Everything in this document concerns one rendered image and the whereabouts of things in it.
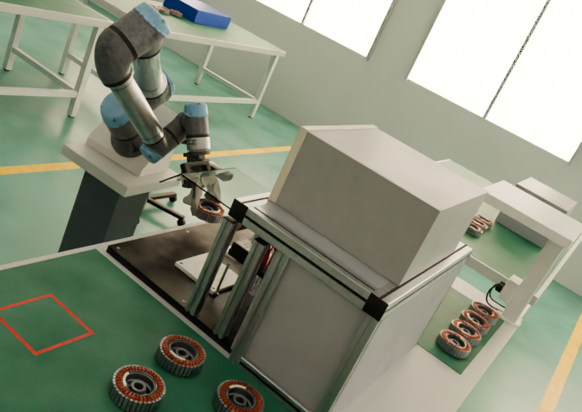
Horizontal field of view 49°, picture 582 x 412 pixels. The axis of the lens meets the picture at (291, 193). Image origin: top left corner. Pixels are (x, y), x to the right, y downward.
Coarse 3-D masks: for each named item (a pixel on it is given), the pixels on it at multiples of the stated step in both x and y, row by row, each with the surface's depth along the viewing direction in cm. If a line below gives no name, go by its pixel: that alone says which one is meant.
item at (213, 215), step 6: (204, 198) 211; (204, 204) 210; (210, 204) 211; (216, 204) 211; (198, 210) 203; (204, 210) 203; (210, 210) 207; (216, 210) 210; (222, 210) 208; (198, 216) 203; (204, 216) 203; (210, 216) 203; (216, 216) 204; (222, 216) 206; (210, 222) 204; (216, 222) 205
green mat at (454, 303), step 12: (444, 300) 245; (456, 300) 250; (468, 300) 255; (444, 312) 235; (456, 312) 240; (432, 324) 222; (444, 324) 226; (432, 336) 214; (492, 336) 234; (432, 348) 207; (480, 348) 221; (444, 360) 203; (456, 360) 206; (468, 360) 209
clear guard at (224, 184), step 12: (228, 168) 183; (168, 180) 169; (192, 180) 165; (204, 180) 168; (216, 180) 171; (228, 180) 175; (240, 180) 179; (252, 180) 183; (216, 192) 164; (228, 192) 167; (240, 192) 171; (252, 192) 174; (264, 192) 178; (228, 204) 160
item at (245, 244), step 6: (240, 240) 179; (246, 240) 181; (234, 246) 177; (240, 246) 176; (246, 246) 177; (228, 252) 178; (234, 252) 177; (240, 252) 176; (246, 252) 175; (234, 258) 177; (240, 258) 176; (258, 270) 173; (264, 270) 174; (258, 276) 177; (258, 282) 180
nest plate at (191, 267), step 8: (200, 256) 191; (176, 264) 182; (184, 264) 183; (192, 264) 185; (200, 264) 187; (184, 272) 181; (192, 272) 181; (200, 272) 183; (232, 272) 191; (216, 280) 182; (224, 280) 184; (232, 280) 186; (216, 288) 178; (224, 288) 181
